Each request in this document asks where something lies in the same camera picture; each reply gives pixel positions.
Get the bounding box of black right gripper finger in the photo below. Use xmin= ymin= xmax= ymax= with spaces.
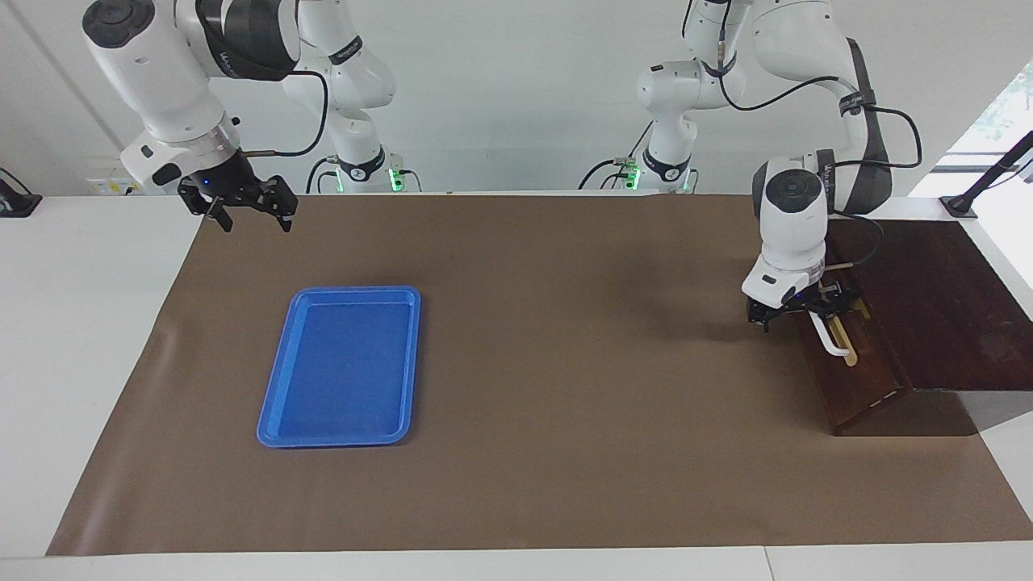
xmin=202 ymin=196 xmax=236 ymax=233
xmin=257 ymin=175 xmax=299 ymax=233

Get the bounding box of light wooden handle plate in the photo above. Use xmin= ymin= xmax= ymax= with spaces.
xmin=835 ymin=311 xmax=861 ymax=368

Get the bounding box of dark wooden drawer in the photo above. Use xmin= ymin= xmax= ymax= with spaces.
xmin=795 ymin=266 xmax=913 ymax=437

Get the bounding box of dark wooden drawer cabinet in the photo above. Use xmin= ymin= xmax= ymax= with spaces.
xmin=795 ymin=219 xmax=1033 ymax=437

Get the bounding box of blue plastic tray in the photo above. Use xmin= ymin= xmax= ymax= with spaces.
xmin=257 ymin=286 xmax=422 ymax=449

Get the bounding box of brown table mat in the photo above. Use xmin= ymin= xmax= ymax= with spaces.
xmin=47 ymin=194 xmax=1033 ymax=558

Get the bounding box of bright window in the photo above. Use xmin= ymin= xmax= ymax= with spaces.
xmin=944 ymin=61 xmax=1033 ymax=199

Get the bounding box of black base cable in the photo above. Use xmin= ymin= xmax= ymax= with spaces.
xmin=305 ymin=153 xmax=340 ymax=194
xmin=577 ymin=121 xmax=655 ymax=191

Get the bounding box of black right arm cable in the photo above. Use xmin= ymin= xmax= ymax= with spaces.
xmin=240 ymin=69 xmax=332 ymax=159

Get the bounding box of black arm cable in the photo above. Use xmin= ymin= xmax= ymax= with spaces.
xmin=240 ymin=69 xmax=332 ymax=159
xmin=682 ymin=0 xmax=922 ymax=269

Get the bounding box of black camera stand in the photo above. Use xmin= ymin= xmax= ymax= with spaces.
xmin=940 ymin=129 xmax=1033 ymax=219

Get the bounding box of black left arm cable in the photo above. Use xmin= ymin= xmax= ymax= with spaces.
xmin=682 ymin=0 xmax=922 ymax=269

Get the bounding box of black clamp mount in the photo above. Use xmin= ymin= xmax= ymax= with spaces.
xmin=0 ymin=168 xmax=43 ymax=219

